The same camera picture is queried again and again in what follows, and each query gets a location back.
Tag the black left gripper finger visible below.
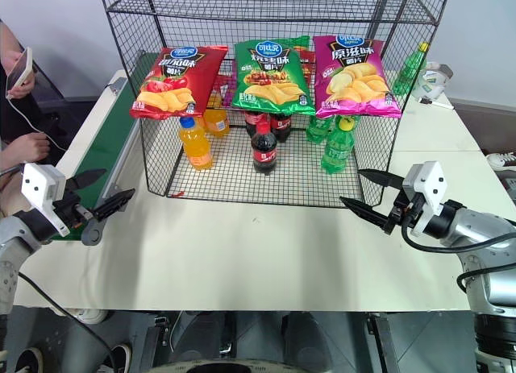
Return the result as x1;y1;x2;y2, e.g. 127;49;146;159
93;189;136;222
74;168;108;190

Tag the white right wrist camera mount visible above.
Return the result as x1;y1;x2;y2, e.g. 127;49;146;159
402;161;449;237

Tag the black shoe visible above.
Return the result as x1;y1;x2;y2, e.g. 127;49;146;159
107;342;133;373
13;346;44;373

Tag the white charging cable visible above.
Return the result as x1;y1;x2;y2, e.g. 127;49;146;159
6;93;68;151

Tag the white sneaker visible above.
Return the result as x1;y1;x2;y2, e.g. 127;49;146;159
72;307;110;325
485;150;516;172

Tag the person's right hand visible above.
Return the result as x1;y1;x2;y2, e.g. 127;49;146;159
0;132;52;165

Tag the person's left hand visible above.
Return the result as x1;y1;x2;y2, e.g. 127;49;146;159
5;50;38;101

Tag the green soda bottle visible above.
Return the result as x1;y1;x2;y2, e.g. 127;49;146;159
320;115;358;176
304;114;334;144
391;41;431;97

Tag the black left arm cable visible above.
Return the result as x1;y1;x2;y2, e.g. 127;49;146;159
15;271;118;373

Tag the purple original chip bag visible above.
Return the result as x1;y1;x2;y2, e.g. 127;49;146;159
312;34;403;120

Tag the white marker pen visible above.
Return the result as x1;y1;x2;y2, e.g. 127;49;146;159
418;96;453;109

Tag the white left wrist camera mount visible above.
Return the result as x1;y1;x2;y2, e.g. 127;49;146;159
20;162;70;238

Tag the red tomato chip bag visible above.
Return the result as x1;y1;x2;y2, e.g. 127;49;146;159
128;45;229;121

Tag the green conveyor belt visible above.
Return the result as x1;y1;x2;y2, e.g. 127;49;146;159
51;49;162;247

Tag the white smartphone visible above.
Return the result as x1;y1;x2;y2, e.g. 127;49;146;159
5;46;34;98

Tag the orange soda bottle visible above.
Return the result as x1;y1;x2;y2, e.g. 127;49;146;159
200;91;231;139
177;115;215;171

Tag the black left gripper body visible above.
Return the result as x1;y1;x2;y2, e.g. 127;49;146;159
51;178;98;230

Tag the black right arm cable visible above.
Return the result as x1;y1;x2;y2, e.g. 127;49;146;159
401;222;516;292

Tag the person's bare leg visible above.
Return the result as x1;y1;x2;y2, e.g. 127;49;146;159
0;163;34;219

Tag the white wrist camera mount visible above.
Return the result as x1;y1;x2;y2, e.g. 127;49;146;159
402;161;449;237
20;162;70;238

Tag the pink snack bag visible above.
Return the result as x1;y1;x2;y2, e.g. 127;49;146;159
211;73;239;108

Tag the black chair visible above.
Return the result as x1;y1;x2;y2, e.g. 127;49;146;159
23;60;100;151

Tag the cola bottle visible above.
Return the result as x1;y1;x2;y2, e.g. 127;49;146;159
250;121;279;175
269;111;293;144
243;110;270;139

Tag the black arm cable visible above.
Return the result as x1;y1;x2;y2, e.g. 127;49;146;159
401;222;516;292
15;271;118;373

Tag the black wire rack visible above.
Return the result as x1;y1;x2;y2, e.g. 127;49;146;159
98;0;453;209

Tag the green barbecue chip bag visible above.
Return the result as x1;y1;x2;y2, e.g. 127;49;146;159
230;35;317;117

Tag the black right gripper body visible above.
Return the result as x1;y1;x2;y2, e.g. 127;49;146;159
382;189;423;234

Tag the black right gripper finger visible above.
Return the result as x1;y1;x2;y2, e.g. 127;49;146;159
357;168;405;190
339;196;394;230

